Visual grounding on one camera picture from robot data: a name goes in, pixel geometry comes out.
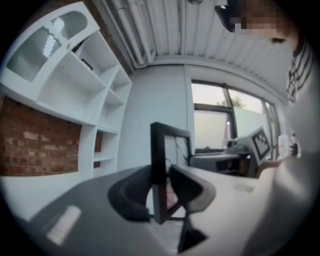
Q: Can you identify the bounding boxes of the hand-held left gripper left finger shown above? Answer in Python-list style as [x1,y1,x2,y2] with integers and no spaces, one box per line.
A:
[107,164,154,223]

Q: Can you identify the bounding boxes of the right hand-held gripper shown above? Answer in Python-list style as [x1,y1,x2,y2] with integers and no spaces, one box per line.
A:
[226,126,274,177]

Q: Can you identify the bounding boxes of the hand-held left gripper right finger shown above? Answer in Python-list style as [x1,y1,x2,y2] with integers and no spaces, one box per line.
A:
[167,163,217,214]

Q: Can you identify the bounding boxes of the black picture frame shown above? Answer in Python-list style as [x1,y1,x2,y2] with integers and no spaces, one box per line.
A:
[149,121,209,254]

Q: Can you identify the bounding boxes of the white shelf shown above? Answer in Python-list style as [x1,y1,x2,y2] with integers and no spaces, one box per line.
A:
[0,1,133,223]

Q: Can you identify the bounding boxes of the person's right forearm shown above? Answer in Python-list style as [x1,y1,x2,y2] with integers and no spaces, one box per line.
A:
[257,156,296,179]

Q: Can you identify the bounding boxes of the white bottle with red label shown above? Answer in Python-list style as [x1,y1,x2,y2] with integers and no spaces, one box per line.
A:
[277,134,290,161]

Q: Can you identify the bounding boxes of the grey low cabinet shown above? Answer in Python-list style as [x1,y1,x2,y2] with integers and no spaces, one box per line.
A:
[189,151,252,177]

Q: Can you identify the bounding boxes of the dark-framed window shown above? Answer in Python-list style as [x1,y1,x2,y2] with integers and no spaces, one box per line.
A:
[190,79,281,155]

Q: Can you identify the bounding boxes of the white tape strip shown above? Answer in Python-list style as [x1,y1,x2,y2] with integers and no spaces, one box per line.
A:
[46,205,82,246]

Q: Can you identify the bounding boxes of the person's striped shirt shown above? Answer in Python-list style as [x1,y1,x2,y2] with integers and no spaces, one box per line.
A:
[257,37,316,226]

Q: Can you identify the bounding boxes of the white ceiling pipes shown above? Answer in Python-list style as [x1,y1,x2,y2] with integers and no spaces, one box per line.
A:
[109,0,158,68]

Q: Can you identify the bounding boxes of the black head-worn camera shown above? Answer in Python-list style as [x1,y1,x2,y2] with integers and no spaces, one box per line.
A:
[214,0,241,33]

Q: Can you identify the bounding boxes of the black bracket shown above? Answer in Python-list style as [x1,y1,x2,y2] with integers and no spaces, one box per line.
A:
[80,57,94,72]

